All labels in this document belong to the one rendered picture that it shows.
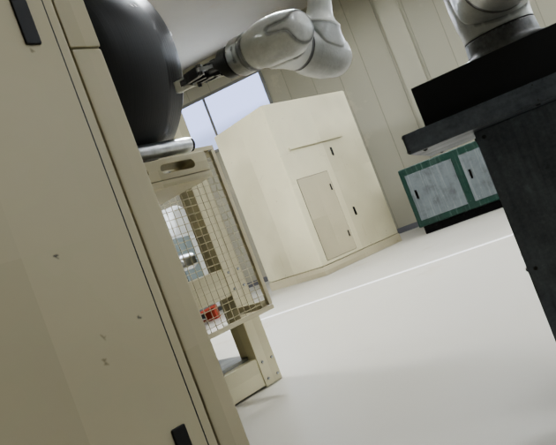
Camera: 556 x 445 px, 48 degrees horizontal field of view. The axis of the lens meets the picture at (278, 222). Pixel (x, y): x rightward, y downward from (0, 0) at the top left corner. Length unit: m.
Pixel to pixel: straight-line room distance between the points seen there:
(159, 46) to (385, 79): 7.80
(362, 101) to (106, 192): 8.68
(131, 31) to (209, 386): 1.08
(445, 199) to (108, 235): 6.60
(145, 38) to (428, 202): 5.87
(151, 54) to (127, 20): 0.10
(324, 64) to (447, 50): 7.95
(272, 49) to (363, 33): 8.25
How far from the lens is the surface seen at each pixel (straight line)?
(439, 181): 7.32
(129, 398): 0.83
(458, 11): 1.45
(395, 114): 9.37
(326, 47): 1.48
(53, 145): 0.86
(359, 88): 9.50
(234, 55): 1.45
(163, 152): 1.77
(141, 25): 1.77
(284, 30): 1.35
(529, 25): 1.46
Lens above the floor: 0.55
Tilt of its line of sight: 2 degrees up
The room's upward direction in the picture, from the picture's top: 21 degrees counter-clockwise
